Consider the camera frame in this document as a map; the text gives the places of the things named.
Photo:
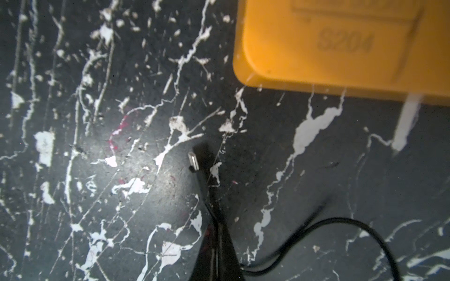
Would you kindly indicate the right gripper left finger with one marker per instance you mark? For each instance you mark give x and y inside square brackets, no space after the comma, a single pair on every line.
[205,268]

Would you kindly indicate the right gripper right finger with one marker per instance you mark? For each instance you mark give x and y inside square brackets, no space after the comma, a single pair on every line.
[228,267]

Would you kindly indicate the orange power strip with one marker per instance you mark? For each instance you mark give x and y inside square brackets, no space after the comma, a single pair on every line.
[382,50]

